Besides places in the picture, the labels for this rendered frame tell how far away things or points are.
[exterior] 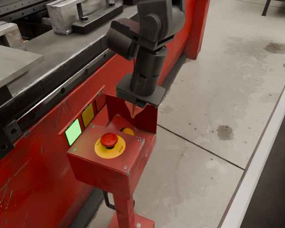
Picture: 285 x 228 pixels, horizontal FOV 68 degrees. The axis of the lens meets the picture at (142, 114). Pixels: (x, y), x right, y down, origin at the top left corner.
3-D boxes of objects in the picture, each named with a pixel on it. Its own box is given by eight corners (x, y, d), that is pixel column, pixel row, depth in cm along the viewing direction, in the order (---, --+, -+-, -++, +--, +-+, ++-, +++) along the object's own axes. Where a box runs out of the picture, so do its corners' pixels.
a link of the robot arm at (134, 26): (161, 20, 33) (184, 12, 39) (105, -10, 36) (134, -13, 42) (141, 82, 41) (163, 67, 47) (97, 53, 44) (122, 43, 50)
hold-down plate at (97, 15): (84, 34, 76) (83, 26, 74) (72, 32, 78) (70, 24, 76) (123, 11, 96) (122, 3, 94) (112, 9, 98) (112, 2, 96)
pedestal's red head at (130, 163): (130, 201, 52) (126, 156, 40) (75, 179, 57) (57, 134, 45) (156, 143, 66) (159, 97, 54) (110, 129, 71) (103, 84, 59)
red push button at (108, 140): (114, 156, 48) (112, 146, 46) (98, 151, 50) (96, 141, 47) (121, 144, 51) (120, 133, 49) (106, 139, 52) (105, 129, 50)
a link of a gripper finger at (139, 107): (122, 101, 58) (128, 74, 52) (146, 112, 58) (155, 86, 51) (111, 117, 54) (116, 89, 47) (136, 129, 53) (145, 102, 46)
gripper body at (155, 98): (126, 78, 52) (131, 52, 47) (164, 94, 51) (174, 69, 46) (114, 92, 48) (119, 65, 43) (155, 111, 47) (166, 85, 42)
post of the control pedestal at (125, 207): (130, 239, 95) (123, 170, 59) (119, 234, 96) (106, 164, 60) (135, 227, 99) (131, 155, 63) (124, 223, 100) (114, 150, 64)
